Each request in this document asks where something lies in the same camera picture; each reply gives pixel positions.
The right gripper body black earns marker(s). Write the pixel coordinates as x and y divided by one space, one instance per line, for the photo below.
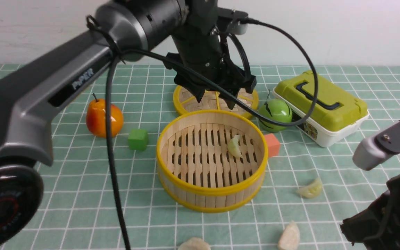
377 227

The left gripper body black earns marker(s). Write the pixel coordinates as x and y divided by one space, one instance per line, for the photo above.
211 57

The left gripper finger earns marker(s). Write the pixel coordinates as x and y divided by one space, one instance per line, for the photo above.
231 99
196 89

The pale dumpling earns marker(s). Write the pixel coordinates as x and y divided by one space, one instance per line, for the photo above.
290 237
312 190
194 243
233 147

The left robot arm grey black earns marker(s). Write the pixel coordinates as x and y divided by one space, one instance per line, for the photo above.
33 95

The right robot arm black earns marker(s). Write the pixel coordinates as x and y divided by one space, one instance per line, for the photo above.
393 186

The woven bamboo steamer lid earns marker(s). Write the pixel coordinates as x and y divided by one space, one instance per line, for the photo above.
185 102

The bamboo steamer tray yellow rim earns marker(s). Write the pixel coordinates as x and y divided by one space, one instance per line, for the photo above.
196 169

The green apple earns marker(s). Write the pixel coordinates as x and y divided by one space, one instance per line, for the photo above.
274 109

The orange cube block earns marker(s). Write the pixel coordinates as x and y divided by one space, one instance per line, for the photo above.
273 145

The green cube block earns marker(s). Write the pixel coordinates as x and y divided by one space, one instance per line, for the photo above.
138 139

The green checkered tablecloth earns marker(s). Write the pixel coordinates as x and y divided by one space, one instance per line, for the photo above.
78 209

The orange red pear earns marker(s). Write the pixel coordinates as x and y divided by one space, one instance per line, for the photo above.
96 118

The green lidded white box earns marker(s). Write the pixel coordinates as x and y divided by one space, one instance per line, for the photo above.
336 115

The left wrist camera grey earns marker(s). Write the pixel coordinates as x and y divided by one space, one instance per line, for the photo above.
229 21

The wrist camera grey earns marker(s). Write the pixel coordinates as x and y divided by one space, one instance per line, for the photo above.
229 21
378 148

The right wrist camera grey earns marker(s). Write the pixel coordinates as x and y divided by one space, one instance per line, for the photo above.
378 148

